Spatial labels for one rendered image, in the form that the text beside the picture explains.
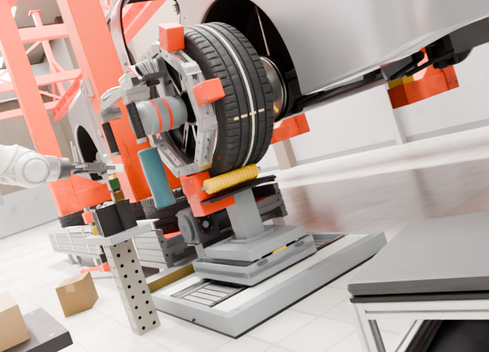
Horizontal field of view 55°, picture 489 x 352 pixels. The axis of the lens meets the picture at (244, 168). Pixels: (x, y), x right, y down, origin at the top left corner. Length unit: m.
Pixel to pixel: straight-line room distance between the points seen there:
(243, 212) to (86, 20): 1.24
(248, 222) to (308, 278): 0.38
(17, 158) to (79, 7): 1.22
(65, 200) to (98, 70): 2.00
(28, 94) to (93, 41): 1.94
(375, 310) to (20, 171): 1.05
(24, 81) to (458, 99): 4.36
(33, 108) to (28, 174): 2.90
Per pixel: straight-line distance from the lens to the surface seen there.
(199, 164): 1.87
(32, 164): 1.49
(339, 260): 1.97
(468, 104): 5.67
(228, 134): 1.79
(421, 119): 6.03
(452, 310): 0.84
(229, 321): 1.70
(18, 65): 4.46
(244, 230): 2.05
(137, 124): 1.74
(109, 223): 1.94
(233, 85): 1.79
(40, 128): 4.35
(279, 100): 2.23
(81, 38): 2.52
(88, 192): 4.34
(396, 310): 0.87
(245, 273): 1.90
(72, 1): 2.58
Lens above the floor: 0.63
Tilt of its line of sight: 3 degrees down
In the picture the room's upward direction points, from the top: 18 degrees counter-clockwise
